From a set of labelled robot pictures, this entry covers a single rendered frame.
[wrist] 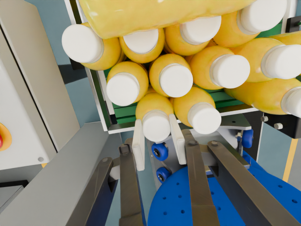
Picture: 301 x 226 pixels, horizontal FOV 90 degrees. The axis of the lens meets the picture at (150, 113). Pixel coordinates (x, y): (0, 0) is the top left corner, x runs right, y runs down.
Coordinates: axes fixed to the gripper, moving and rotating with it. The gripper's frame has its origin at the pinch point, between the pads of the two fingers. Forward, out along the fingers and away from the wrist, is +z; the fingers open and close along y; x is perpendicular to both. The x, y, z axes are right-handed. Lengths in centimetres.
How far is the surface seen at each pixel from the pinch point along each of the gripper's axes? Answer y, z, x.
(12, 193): -144, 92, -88
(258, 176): 18.9, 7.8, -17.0
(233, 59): 10.0, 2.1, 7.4
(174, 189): 1.4, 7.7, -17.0
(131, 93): -2.4, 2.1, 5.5
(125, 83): -2.8, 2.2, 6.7
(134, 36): -0.7, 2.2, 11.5
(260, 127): 83, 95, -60
